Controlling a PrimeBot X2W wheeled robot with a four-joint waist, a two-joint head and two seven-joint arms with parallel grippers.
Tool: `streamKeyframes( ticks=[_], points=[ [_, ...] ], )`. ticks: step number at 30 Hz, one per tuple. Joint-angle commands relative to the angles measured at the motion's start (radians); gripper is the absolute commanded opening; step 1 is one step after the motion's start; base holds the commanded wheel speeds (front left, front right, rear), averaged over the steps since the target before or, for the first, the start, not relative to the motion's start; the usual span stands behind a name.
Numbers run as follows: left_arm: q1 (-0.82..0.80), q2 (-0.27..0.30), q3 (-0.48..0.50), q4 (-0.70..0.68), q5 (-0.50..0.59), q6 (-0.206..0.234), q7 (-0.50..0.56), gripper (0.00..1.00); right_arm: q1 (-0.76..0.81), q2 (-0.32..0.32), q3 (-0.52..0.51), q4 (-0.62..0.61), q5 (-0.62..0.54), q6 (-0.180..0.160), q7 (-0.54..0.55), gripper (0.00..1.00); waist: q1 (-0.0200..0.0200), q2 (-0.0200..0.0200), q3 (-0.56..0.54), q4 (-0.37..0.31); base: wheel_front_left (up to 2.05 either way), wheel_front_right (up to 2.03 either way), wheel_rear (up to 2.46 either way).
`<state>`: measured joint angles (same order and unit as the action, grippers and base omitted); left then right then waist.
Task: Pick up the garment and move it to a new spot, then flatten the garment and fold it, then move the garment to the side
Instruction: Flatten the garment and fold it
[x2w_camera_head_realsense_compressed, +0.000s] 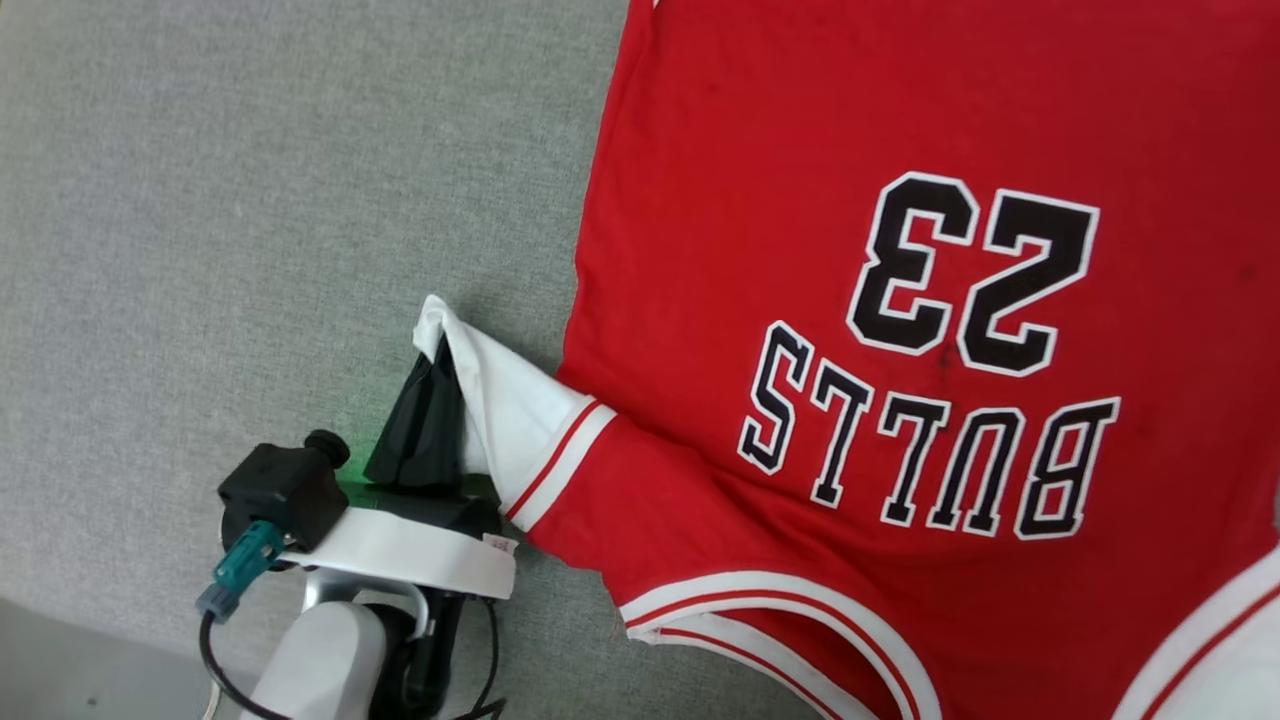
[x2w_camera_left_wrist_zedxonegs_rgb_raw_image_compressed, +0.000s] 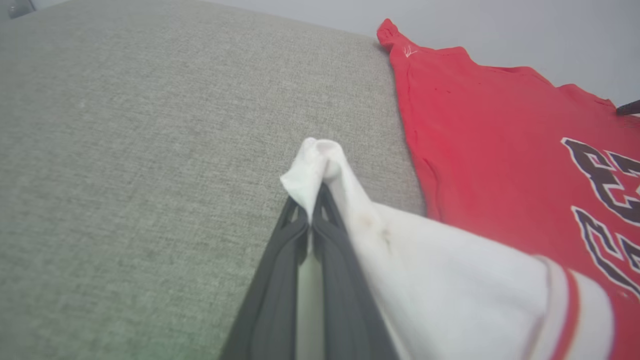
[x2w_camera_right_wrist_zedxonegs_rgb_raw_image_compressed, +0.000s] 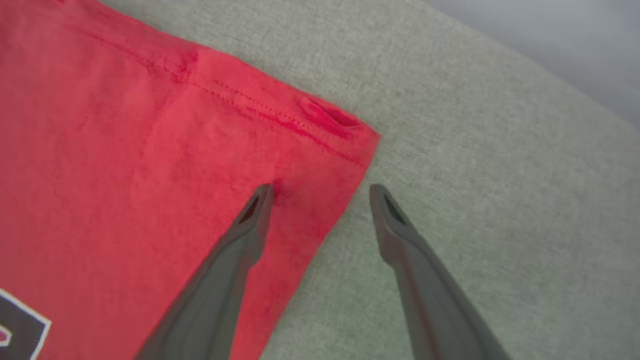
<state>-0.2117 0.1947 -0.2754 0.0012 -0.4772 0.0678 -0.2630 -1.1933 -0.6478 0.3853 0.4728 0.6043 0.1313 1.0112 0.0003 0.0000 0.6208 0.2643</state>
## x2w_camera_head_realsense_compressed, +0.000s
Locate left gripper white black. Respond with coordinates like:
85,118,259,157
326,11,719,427
283,335,519,601

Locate red Bulls 23 jersey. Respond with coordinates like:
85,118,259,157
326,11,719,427
413,0,1280,720

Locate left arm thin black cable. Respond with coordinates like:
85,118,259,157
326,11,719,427
440,598,507,720

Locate left teal cable connector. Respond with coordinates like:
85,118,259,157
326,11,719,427
195,520,287,623

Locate left camera black cable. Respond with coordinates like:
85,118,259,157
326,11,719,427
198,608,301,720

